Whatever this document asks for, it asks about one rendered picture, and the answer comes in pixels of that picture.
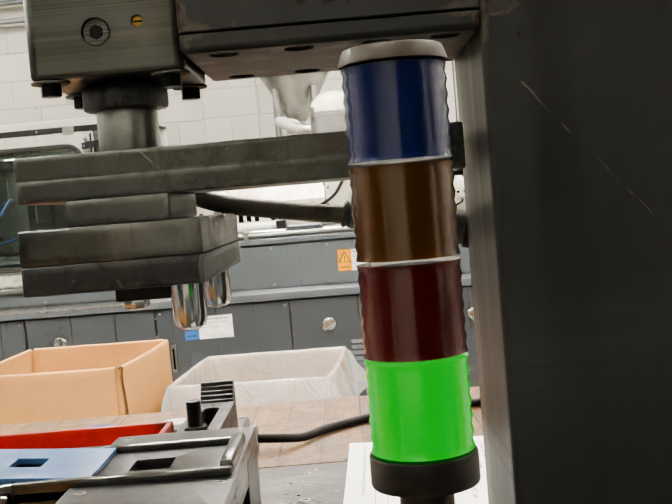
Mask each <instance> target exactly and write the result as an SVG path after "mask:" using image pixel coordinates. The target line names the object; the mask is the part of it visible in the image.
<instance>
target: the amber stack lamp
mask: <svg viewBox="0 0 672 504"><path fill-rule="evenodd" d="M453 161H454V160H439V161H423V162H410V163H398V164H387V165H377V166H367V167H359V168H352V169H348V171H349V174H350V177H351V178H350V184H349V185H350V188H351V191H352V195H351V203H352V206H353V212H352V217H353V220H354V229H353V232H354V235H355V238H356V240H355V249H356V252H357V257H356V262H360V263H377V262H397V261H411V260H422V259H432V258H440V257H447V256H453V255H458V254H460V250H459V247H458V244H459V235H458V232H457V227H458V220H457V217H456V211H457V205H456V202H455V194H456V190H455V187H454V184H453V183H454V177H455V175H454V172H453V169H452V166H453Z"/></svg>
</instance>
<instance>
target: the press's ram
mask: <svg viewBox="0 0 672 504"><path fill-rule="evenodd" d="M82 102H83V110H84V112H86V113H88V114H97V115H96V118H97V128H98V139H99V149H100V152H90V153H78V154H67V155H55V156H43V157H31V158H20V159H14V161H13V164H14V174H15V183H16V193H17V203H18V205H63V204H65V214H66V224H67V227H64V228H50V229H38V230H34V231H23V232H18V234H17V236H18V246H19V256H20V266H21V268H23V269H21V276H22V286H23V295H24V297H25V298H28V297H40V296H52V295H64V294H76V293H88V292H100V291H112V290H115V295H116V301H117V302H124V304H125V309H127V310H131V309H143V308H146V307H148V306H150V300H152V299H164V298H171V303H172V313H173V320H174V322H175V325H176V327H178V328H180V329H182V330H184V331H193V330H198V329H200V328H201V327H203V326H204V325H205V324H206V322H207V318H208V309H207V305H208V306H210V307H212V308H220V307H224V306H226V305H227V304H229V303H230V302H231V297H232V290H231V279H230V267H232V266H234V265H235V264H237V263H239V262H240V261H241V259H240V248H239V241H238V239H239V237H238V226H237V215H234V214H233V213H225V214H223V213H218V214H211V215H200V216H197V207H196V196H195V194H193V193H205V192H217V191H229V190H241V189H253V188H265V187H276V186H288V185H300V184H312V183H324V182H336V181H348V180H350V178H351V177H350V174H349V171H348V169H352V168H359V167H367V166H377V165H387V164H398V163H410V162H423V161H439V160H454V161H453V166H452V169H453V171H455V170H458V169H462V168H465V167H466V160H465V147H464V134H463V123H462V122H461V121H455V122H450V124H451V126H450V132H449V133H450V136H451V139H452V143H451V151H452V154H453V156H451V157H445V158H438V159H429V160H420V161H409V162H398V163H386V164H371V165H348V160H349V156H348V153H347V150H346V149H347V143H348V141H347V138H346V135H345V132H346V131H338V132H326V133H314V134H302V135H290V136H279V137H267V138H255V139H243V140H232V141H220V142H208V143H196V144H184V145H173V146H161V143H160V133H159V122H158V110H162V109H166V108H167V107H168V106H169V100H168V89H167V88H163V87H162V82H156V81H150V80H145V79H140V80H123V81H106V82H101V83H97V84H94V85H91V86H88V87H85V88H83V89H82Z"/></svg>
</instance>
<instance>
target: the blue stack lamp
mask: <svg viewBox="0 0 672 504"><path fill-rule="evenodd" d="M445 65H446V61H444V60H440V59H400V60H388V61H380V62H372V63H366V64H361V65H356V66H351V67H348V68H345V69H343V70H341V71H340V73H341V76H342V79H343V80H342V86H341V88H342V91H343V94H344V97H343V106H344V109H345V115H344V120H345V123H346V132H345V135H346V138H347V141H348V143H347V149H346V150H347V153H348V156H349V160H348V165H371V164H386V163H398V162H409V161H420V160H429V159H438V158H445V157H451V156H453V154H452V151H451V143H452V139H451V136H450V133H449V132H450V126H451V124H450V121H449V118H448V115H449V106H448V103H447V98H448V91H447V88H446V82H447V76H446V73H445Z"/></svg>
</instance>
